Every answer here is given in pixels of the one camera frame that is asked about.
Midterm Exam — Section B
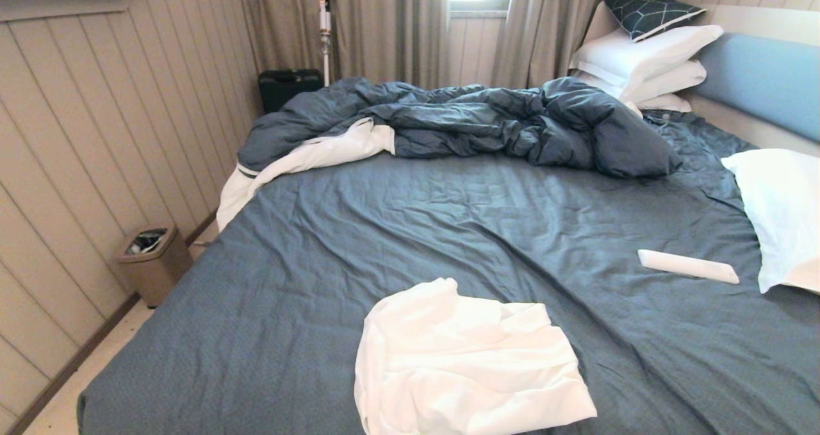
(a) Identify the dark crumpled trash bag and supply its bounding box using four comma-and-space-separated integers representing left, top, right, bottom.
126, 229, 168, 255

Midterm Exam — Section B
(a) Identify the dark geometric patterned cushion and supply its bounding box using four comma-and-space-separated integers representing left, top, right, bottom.
603, 0, 707, 42

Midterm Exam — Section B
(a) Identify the white loose pillow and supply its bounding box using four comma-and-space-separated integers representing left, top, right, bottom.
721, 148, 820, 293

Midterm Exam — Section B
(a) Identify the white stick vacuum cleaner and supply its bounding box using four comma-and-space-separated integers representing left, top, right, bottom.
318, 0, 332, 86

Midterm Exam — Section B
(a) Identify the wide beige curtain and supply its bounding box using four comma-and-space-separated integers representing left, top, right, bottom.
237, 0, 451, 115

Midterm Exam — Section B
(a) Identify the white flat remote control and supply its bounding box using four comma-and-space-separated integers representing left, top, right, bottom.
637, 249, 739, 285

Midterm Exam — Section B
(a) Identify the beige headboard frame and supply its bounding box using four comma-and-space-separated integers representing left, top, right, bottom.
580, 1, 820, 157

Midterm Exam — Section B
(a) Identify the white T-shirt with blue print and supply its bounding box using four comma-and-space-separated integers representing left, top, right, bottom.
354, 277, 598, 435

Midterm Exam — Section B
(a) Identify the brown trash bin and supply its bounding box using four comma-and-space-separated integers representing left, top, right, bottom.
114, 225, 193, 308

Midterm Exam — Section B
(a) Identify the dark blue crumpled duvet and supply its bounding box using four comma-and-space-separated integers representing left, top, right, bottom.
217, 76, 683, 231

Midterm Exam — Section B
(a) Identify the black hard case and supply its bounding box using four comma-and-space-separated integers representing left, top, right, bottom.
258, 69, 324, 114

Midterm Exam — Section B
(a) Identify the narrow beige curtain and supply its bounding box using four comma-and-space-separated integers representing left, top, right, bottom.
492, 0, 670, 91

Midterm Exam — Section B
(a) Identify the large white stacked pillow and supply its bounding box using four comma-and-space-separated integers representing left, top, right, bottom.
570, 25, 725, 96

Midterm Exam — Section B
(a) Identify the flat white stacked pillow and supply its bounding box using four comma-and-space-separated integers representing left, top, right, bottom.
634, 93, 693, 113

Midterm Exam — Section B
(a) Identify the blue padded headboard cushion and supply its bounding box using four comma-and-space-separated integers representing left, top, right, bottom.
692, 33, 820, 142

